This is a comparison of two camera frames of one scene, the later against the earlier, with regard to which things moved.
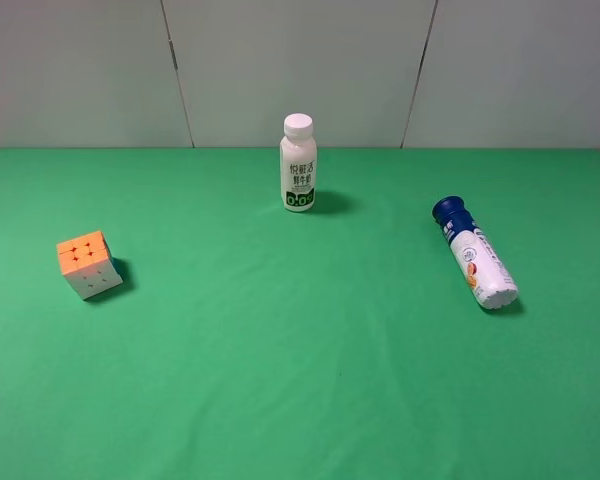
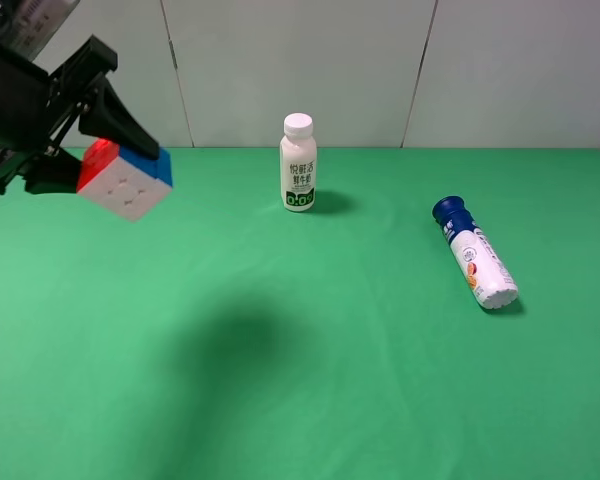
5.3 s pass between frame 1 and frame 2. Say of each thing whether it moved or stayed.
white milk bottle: stayed
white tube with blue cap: stayed
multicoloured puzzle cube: moved
